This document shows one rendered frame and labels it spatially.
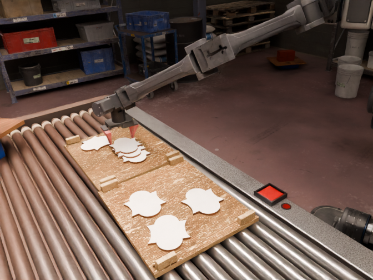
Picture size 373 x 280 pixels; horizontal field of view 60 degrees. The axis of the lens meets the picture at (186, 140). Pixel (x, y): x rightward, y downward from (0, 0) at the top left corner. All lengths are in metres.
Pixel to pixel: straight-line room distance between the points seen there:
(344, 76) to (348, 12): 3.25
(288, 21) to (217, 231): 0.66
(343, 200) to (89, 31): 4.14
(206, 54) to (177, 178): 0.44
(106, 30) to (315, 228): 4.79
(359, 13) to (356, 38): 4.24
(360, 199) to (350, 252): 1.79
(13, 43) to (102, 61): 1.28
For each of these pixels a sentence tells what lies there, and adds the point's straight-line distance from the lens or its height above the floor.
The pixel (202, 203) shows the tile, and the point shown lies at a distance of 1.03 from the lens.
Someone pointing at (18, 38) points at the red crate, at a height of 0.84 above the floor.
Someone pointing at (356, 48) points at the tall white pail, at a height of 0.39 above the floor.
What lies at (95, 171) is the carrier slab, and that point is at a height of 0.94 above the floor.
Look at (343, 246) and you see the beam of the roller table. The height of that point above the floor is 0.92.
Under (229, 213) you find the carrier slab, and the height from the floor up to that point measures 0.94.
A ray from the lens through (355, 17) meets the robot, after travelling 1.31.
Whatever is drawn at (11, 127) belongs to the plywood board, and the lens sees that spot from 1.53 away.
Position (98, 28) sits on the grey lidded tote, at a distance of 5.37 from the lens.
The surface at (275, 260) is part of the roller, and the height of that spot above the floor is 0.92.
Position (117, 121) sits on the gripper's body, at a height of 1.06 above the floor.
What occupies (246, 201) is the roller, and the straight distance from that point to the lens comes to 1.08.
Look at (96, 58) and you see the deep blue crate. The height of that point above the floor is 0.37.
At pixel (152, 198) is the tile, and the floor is 0.94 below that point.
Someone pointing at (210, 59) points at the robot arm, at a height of 1.35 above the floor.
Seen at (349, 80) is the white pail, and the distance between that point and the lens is 4.55.
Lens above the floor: 1.60
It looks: 28 degrees down
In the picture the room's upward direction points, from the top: 3 degrees counter-clockwise
